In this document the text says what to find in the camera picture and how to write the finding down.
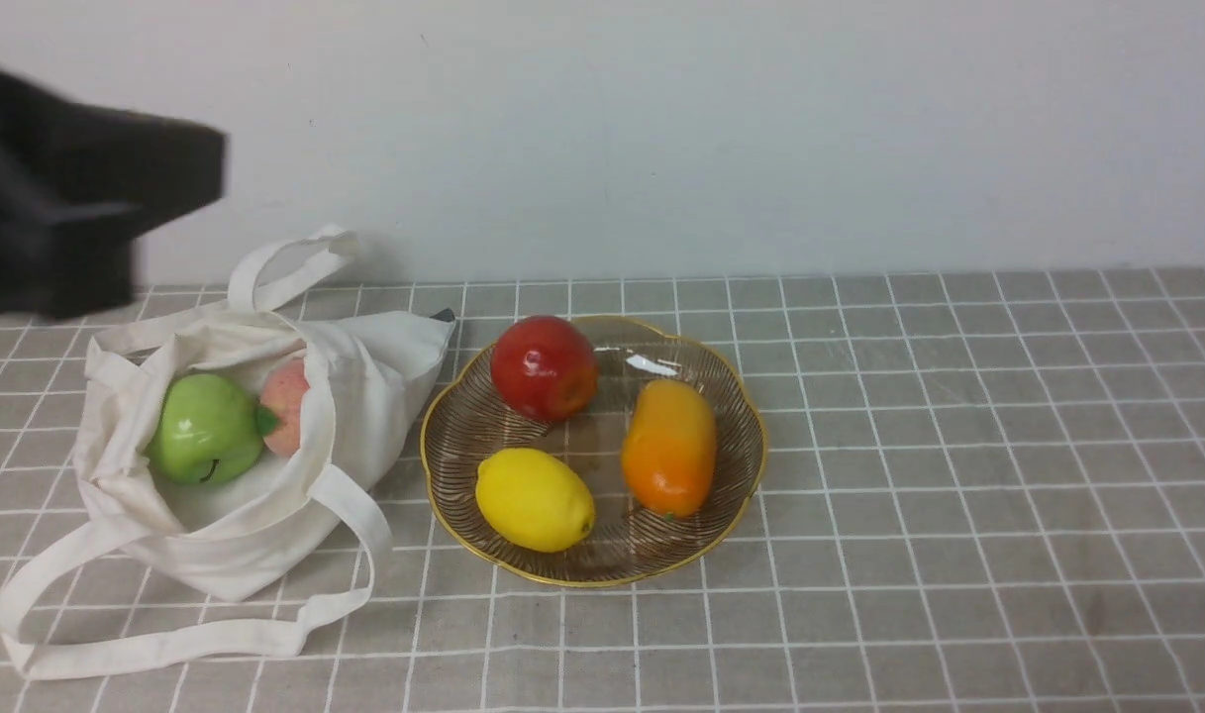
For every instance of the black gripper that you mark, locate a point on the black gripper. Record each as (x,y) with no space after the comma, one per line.
(79,184)

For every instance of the grey checkered tablecloth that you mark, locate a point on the grey checkered tablecloth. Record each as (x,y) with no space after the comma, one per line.
(986,493)

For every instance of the pink peach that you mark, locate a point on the pink peach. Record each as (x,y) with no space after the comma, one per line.
(282,394)

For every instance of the gold rimmed glass bowl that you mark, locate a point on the gold rimmed glass bowl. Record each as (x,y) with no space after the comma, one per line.
(468,422)

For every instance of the orange mango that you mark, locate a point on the orange mango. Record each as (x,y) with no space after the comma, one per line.
(669,454)

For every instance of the green apple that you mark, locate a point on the green apple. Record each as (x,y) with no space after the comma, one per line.
(207,431)

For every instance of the white cloth tote bag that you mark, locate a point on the white cloth tote bag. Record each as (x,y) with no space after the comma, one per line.
(369,378)

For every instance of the red apple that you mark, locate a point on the red apple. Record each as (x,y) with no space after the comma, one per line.
(544,368)

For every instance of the yellow lemon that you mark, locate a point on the yellow lemon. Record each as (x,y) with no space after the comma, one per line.
(534,500)

